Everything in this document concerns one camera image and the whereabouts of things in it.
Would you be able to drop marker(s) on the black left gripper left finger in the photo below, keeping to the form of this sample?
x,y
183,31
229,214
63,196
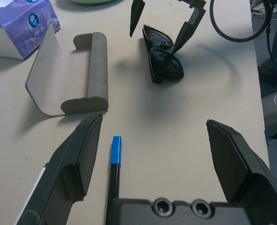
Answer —
x,y
65,164

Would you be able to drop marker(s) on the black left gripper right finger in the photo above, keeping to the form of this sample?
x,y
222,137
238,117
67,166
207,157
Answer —
x,y
241,161

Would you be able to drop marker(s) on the black sunglasses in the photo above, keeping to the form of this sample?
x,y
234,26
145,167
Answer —
x,y
166,65

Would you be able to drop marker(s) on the grey glasses case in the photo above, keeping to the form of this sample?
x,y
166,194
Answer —
x,y
65,70

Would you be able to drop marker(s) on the purple tissue pack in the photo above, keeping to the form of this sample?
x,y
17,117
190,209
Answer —
x,y
23,23

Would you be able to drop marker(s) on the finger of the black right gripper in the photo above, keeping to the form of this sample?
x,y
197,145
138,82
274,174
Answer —
x,y
136,14
186,30

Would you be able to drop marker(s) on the black pen blue cap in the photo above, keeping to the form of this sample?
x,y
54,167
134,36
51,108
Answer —
x,y
116,150

